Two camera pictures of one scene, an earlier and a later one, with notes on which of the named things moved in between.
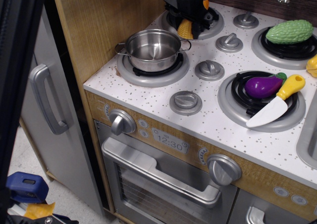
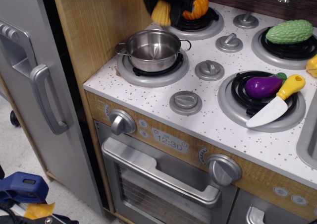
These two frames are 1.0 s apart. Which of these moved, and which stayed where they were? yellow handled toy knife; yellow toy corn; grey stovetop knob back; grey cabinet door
Moved: yellow toy corn
Stayed: grey stovetop knob back; yellow handled toy knife; grey cabinet door
